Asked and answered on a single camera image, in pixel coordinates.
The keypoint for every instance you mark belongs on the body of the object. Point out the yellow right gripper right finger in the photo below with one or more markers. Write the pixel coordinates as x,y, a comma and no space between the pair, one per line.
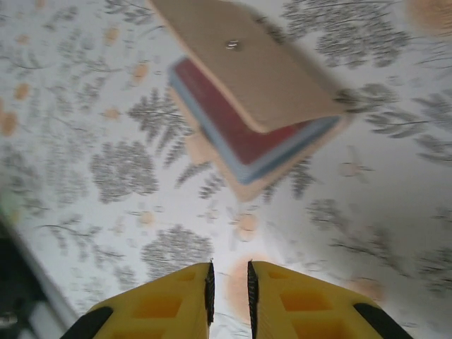
307,310

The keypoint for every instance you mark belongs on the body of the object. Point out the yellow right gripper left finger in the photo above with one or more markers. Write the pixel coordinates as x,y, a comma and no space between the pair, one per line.
159,310

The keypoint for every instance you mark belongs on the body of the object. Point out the beige card holder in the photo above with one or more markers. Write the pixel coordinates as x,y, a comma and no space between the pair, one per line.
254,63

